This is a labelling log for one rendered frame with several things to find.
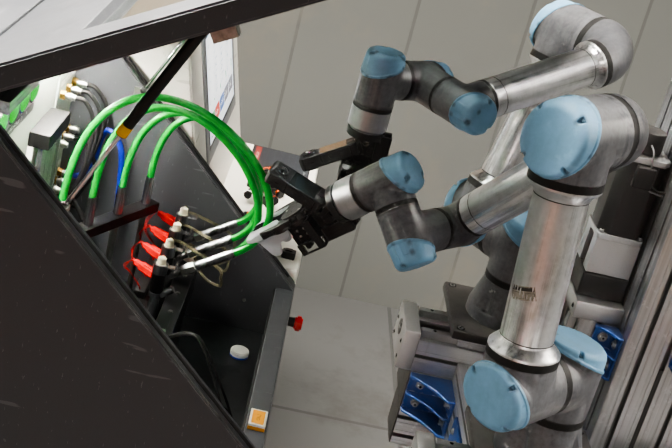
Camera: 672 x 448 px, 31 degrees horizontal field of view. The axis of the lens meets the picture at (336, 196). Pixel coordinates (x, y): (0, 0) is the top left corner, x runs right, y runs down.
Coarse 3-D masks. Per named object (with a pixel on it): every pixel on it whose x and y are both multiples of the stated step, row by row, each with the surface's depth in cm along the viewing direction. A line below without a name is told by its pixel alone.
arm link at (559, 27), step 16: (560, 0) 248; (544, 16) 246; (560, 16) 244; (576, 16) 242; (592, 16) 241; (544, 32) 246; (560, 32) 243; (576, 32) 240; (544, 48) 245; (560, 48) 243; (512, 112) 250; (528, 112) 248; (512, 128) 249; (496, 144) 252; (512, 144) 249; (496, 160) 251; (512, 160) 250; (480, 176) 252; (496, 176) 251; (448, 192) 257; (464, 192) 254
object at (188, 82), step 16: (160, 48) 247; (144, 64) 248; (160, 64) 248; (192, 64) 250; (176, 80) 249; (192, 80) 250; (176, 96) 250; (192, 96) 251; (192, 128) 253; (224, 160) 298; (224, 176) 298
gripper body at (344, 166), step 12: (348, 132) 225; (360, 144) 226; (372, 144) 226; (384, 144) 225; (360, 156) 227; (372, 156) 227; (384, 156) 226; (348, 168) 226; (360, 168) 226; (336, 180) 229
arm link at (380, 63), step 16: (368, 48) 221; (384, 48) 222; (368, 64) 219; (384, 64) 218; (400, 64) 219; (368, 80) 220; (384, 80) 219; (400, 80) 221; (368, 96) 220; (384, 96) 220; (400, 96) 223; (384, 112) 222
